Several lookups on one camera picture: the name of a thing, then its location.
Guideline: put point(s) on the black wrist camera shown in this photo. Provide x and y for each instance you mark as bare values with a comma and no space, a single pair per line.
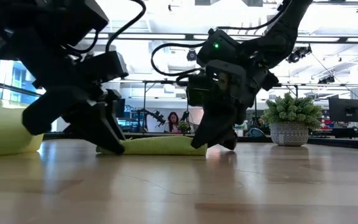
107,67
197,90

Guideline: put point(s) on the black ceiling camera cluster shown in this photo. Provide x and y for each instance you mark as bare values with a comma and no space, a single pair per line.
298,53

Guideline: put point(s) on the black metal table frame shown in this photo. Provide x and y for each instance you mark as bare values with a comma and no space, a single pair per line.
337,143

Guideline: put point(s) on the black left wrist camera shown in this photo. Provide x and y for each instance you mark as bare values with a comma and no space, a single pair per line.
107,67

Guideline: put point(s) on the black computer monitor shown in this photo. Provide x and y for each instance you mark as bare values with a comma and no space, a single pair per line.
346,110
121,109

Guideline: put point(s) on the small background potted plant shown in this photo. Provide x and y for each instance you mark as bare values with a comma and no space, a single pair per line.
183,126

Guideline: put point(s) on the black framed window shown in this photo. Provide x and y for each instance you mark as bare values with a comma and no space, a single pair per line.
11,81

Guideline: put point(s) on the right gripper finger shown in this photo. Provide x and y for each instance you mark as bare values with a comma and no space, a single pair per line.
216,127
232,140

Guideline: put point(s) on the black ceiling track light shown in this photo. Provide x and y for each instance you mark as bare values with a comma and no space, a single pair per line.
326,80

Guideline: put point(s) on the round black ceiling spotlight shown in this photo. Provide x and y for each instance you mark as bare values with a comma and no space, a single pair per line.
191,55

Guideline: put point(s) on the black background rig frame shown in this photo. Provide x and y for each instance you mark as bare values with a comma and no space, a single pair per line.
154,82

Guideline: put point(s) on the long ceiling light strip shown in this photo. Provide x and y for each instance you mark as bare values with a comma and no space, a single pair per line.
322,39

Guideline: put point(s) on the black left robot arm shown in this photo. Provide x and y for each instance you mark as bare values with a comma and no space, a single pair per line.
42,25

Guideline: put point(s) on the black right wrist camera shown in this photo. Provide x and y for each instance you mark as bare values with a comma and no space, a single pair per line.
197,90

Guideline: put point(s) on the artificial green potted plant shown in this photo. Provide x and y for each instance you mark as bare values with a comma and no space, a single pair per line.
291,124

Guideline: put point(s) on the black background robot arm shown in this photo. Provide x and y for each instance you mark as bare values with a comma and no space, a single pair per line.
185,115
158,116

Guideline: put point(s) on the yellow translucent plastic basket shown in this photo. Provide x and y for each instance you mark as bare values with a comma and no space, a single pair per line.
36,144

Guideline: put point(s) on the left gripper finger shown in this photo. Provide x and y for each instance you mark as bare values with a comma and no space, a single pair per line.
115,112
98,124

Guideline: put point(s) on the person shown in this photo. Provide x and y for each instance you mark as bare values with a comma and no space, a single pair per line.
172,119

